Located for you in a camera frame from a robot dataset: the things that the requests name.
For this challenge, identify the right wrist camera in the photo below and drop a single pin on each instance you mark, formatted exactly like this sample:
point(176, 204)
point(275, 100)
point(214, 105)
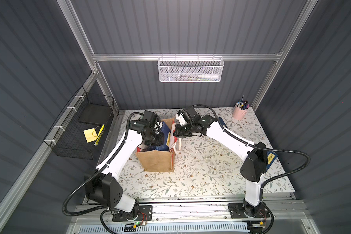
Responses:
point(183, 117)

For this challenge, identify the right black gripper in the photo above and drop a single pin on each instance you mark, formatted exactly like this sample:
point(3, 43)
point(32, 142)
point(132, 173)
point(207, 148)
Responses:
point(180, 131)

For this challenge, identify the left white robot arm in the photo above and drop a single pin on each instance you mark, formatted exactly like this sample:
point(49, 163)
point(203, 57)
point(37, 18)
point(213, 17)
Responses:
point(103, 185)

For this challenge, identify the yellow sticky note pad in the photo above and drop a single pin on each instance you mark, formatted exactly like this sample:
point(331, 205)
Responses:
point(90, 135)

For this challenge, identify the yellow pen in basket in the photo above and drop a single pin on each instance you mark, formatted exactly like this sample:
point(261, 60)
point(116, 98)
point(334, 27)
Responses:
point(101, 131)

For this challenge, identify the black tray in side basket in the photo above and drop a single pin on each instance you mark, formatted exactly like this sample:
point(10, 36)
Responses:
point(95, 114)

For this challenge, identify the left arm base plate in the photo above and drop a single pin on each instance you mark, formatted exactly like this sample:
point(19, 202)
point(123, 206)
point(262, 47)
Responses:
point(139, 213)

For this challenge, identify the jute canvas bag red trim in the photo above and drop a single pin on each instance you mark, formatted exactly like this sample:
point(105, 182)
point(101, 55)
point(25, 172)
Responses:
point(161, 161)

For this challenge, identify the black wire side basket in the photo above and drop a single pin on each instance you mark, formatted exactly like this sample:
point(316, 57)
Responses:
point(66, 138)

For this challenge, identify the blue book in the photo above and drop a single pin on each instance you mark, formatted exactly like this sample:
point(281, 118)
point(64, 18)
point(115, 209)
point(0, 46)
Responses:
point(271, 157)
point(165, 130)
point(221, 121)

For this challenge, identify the white marker in basket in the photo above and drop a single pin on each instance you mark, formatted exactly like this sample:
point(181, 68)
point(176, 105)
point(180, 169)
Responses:
point(209, 76)

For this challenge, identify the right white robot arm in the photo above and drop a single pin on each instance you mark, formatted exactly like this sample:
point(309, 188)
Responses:
point(201, 120)

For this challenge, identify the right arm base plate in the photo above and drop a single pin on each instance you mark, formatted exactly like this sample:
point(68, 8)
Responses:
point(245, 210)

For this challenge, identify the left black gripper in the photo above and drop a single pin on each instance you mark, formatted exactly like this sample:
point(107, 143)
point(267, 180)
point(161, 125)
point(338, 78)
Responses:
point(158, 140)

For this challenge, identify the pink pen cup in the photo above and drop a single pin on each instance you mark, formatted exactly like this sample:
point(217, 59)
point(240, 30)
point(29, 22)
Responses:
point(241, 109)

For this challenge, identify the white wire wall basket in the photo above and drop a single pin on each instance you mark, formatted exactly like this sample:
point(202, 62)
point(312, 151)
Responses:
point(187, 68)

